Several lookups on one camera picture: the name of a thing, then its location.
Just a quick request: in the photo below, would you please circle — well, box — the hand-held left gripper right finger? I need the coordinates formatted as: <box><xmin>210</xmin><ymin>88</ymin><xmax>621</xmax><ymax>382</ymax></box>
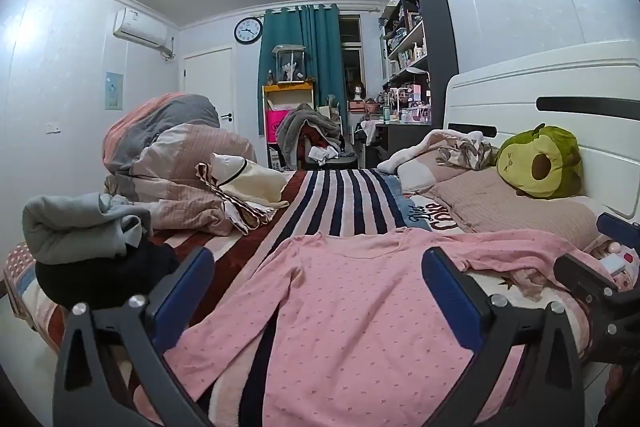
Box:
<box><xmin>421</xmin><ymin>247</ymin><xmax>586</xmax><ymax>427</ymax></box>

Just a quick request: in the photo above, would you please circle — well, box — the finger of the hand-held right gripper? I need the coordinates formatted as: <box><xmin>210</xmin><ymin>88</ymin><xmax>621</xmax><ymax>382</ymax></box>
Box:
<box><xmin>554</xmin><ymin>253</ymin><xmax>640</xmax><ymax>360</ymax></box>
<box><xmin>596</xmin><ymin>212</ymin><xmax>640</xmax><ymax>254</ymax></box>

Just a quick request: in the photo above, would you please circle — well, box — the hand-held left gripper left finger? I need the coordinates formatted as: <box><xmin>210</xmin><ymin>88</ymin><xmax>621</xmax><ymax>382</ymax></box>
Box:
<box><xmin>52</xmin><ymin>247</ymin><xmax>216</xmax><ymax>427</ymax></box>

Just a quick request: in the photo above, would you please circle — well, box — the pink dotted long-sleeve shirt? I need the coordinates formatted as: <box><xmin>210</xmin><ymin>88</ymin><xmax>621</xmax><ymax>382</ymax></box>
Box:
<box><xmin>167</xmin><ymin>228</ymin><xmax>618</xmax><ymax>427</ymax></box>

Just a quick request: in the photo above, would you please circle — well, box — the grey clothes pile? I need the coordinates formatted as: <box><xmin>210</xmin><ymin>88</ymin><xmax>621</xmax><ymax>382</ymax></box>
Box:
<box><xmin>276</xmin><ymin>103</ymin><xmax>346</xmax><ymax>162</ymax></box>

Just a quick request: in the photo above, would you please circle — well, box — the black folded cloth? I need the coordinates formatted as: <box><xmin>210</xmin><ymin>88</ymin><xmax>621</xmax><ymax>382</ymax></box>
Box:
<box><xmin>35</xmin><ymin>237</ymin><xmax>181</xmax><ymax>310</ymax></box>

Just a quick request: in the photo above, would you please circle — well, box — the beige cloth with zigzag trim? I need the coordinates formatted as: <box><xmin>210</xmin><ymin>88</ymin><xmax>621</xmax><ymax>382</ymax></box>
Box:
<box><xmin>195</xmin><ymin>163</ymin><xmax>281</xmax><ymax>235</ymax></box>

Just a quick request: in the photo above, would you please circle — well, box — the pink ribbed pillow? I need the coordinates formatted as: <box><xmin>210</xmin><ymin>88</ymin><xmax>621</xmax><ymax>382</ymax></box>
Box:
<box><xmin>427</xmin><ymin>167</ymin><xmax>616</xmax><ymax>250</ymax></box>

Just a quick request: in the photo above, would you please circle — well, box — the green avocado plush toy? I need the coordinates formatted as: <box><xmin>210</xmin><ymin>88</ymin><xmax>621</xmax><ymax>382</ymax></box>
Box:
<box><xmin>496</xmin><ymin>123</ymin><xmax>583</xmax><ymax>200</ymax></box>

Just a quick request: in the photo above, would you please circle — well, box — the cream cloth with black trim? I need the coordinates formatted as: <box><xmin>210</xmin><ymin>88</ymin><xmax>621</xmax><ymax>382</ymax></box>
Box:
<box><xmin>207</xmin><ymin>153</ymin><xmax>291</xmax><ymax>210</ymax></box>

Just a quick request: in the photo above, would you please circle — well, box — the grey folded cloth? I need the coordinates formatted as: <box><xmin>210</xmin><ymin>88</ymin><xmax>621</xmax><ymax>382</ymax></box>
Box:
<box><xmin>21</xmin><ymin>192</ymin><xmax>153</xmax><ymax>265</ymax></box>

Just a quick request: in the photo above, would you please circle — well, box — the pink white checked pillow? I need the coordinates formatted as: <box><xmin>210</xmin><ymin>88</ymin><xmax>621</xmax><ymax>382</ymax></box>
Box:
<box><xmin>397</xmin><ymin>157</ymin><xmax>471</xmax><ymax>195</ymax></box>

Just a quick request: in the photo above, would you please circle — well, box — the floral patterned cloth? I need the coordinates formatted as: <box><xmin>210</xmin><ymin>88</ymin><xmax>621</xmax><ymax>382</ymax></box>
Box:
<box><xmin>439</xmin><ymin>138</ymin><xmax>501</xmax><ymax>171</ymax></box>

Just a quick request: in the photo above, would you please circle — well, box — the pink grey quilt pile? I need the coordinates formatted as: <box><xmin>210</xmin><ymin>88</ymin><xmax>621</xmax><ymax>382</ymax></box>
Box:
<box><xmin>101</xmin><ymin>93</ymin><xmax>258</xmax><ymax>235</ymax></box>

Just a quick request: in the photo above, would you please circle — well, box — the striped printed blanket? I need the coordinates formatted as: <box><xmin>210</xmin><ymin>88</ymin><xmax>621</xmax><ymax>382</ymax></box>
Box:
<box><xmin>10</xmin><ymin>168</ymin><xmax>616</xmax><ymax>427</ymax></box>

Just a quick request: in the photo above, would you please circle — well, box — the white fleece blanket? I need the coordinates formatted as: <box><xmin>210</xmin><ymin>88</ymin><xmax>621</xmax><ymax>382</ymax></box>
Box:
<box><xmin>376</xmin><ymin>129</ymin><xmax>486</xmax><ymax>175</ymax></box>

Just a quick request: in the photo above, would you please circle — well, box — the dotted bed sheet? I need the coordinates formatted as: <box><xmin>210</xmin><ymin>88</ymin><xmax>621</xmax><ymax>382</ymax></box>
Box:
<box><xmin>2</xmin><ymin>241</ymin><xmax>66</xmax><ymax>348</ymax></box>

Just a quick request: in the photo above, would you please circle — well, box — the white bed headboard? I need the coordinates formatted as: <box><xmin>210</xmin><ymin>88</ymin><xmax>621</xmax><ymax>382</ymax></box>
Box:
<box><xmin>444</xmin><ymin>39</ymin><xmax>640</xmax><ymax>228</ymax></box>

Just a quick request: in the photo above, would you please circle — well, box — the dark desk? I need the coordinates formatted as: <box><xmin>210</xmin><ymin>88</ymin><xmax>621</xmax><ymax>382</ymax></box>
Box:
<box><xmin>350</xmin><ymin>107</ymin><xmax>433</xmax><ymax>162</ymax></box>

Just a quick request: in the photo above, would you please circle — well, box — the black chair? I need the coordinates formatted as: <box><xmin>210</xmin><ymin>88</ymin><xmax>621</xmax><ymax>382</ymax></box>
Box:
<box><xmin>300</xmin><ymin>132</ymin><xmax>358</xmax><ymax>170</ymax></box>

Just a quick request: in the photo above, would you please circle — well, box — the pink box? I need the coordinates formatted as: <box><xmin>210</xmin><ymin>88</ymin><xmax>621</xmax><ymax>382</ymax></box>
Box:
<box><xmin>266</xmin><ymin>108</ymin><xmax>293</xmax><ymax>142</ymax></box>

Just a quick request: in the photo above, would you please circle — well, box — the white door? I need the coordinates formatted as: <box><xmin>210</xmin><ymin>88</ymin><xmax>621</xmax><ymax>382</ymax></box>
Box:
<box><xmin>182</xmin><ymin>48</ymin><xmax>236</xmax><ymax>135</ymax></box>

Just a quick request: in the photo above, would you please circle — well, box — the yellow shelf unit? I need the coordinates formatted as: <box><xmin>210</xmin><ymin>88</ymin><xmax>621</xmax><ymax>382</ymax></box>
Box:
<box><xmin>262</xmin><ymin>82</ymin><xmax>315</xmax><ymax>170</ymax></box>

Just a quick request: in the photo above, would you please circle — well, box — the glass display case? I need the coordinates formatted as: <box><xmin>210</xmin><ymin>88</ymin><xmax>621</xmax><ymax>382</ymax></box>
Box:
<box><xmin>272</xmin><ymin>44</ymin><xmax>307</xmax><ymax>84</ymax></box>

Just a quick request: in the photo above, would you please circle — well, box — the window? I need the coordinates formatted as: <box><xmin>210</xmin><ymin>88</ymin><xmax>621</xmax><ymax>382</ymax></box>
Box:
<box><xmin>339</xmin><ymin>14</ymin><xmax>363</xmax><ymax>98</ymax></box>

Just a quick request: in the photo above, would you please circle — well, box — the white air conditioner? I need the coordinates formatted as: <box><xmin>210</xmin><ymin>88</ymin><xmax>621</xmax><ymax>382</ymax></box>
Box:
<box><xmin>112</xmin><ymin>8</ymin><xmax>175</xmax><ymax>56</ymax></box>

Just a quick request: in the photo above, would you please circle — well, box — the dark bookshelf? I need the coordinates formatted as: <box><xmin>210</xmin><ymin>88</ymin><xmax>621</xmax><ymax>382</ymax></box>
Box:
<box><xmin>378</xmin><ymin>0</ymin><xmax>460</xmax><ymax>142</ymax></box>

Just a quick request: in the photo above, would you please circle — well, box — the teal curtain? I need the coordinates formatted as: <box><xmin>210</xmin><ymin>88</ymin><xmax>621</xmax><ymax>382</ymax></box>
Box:
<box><xmin>257</xmin><ymin>4</ymin><xmax>343</xmax><ymax>140</ymax></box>

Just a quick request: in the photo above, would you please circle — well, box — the small blue wall poster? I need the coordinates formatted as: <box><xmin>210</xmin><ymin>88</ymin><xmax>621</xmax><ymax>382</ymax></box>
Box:
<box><xmin>105</xmin><ymin>72</ymin><xmax>123</xmax><ymax>110</ymax></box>

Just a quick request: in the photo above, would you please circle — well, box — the round black wall clock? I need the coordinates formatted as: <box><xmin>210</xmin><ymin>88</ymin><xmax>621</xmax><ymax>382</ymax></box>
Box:
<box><xmin>234</xmin><ymin>17</ymin><xmax>263</xmax><ymax>44</ymax></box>

